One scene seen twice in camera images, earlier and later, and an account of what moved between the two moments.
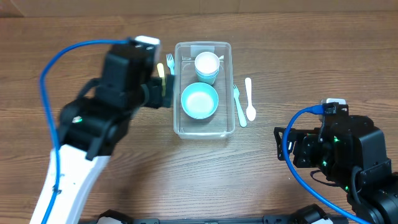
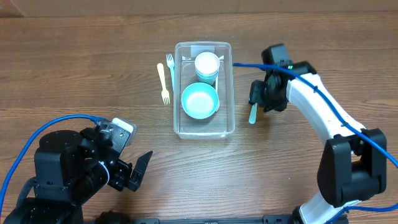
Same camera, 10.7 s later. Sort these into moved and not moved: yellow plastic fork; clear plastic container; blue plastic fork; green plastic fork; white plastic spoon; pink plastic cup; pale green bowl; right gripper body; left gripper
Moved: left gripper; white plastic spoon; green plastic fork; right gripper body
Not moved: clear plastic container; pale green bowl; pink plastic cup; yellow plastic fork; blue plastic fork
